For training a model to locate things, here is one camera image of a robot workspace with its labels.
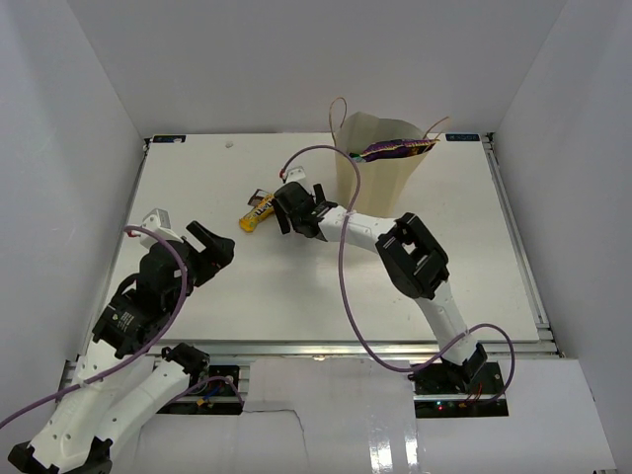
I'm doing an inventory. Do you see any yellow M&M's packet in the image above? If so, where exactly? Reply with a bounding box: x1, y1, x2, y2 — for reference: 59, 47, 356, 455
239, 194, 275, 233

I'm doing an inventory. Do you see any dark purple nut snack bag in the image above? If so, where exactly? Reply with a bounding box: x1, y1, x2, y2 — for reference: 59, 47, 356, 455
355, 139, 437, 163

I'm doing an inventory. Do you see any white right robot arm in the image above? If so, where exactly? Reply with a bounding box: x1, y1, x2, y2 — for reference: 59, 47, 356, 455
273, 182, 487, 394

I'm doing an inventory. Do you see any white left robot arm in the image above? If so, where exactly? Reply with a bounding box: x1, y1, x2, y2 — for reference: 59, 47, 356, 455
7, 215, 235, 473

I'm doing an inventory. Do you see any beige paper bag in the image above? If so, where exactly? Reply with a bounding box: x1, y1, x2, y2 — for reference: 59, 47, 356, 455
328, 97, 450, 217

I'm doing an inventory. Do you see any brown chocolate bar wrapper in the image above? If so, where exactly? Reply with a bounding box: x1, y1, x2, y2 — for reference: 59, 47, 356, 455
248, 189, 271, 207

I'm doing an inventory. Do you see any left blue table label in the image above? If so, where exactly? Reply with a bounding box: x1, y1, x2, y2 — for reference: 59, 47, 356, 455
151, 134, 187, 144

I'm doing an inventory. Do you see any blue table label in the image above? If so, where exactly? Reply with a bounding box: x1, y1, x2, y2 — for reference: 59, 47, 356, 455
151, 134, 187, 144
445, 133, 480, 142

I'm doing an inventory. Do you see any right blue table label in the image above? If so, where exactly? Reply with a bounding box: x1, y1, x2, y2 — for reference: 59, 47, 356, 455
445, 133, 480, 142

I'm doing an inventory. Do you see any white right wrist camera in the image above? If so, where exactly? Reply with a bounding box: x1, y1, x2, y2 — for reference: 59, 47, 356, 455
279, 166, 307, 185

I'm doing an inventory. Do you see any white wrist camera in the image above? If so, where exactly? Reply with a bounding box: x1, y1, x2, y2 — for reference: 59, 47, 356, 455
127, 208, 180, 249
279, 166, 307, 185

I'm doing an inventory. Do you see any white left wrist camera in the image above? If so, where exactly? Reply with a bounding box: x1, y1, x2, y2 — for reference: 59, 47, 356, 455
127, 208, 180, 249

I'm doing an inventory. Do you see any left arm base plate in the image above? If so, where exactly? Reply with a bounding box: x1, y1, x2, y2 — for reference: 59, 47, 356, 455
169, 365, 244, 405

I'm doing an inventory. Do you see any aluminium front rail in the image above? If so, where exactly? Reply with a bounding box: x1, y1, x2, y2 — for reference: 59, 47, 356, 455
88, 340, 559, 361

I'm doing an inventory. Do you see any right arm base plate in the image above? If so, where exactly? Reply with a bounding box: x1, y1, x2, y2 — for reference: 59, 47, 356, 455
411, 362, 510, 420

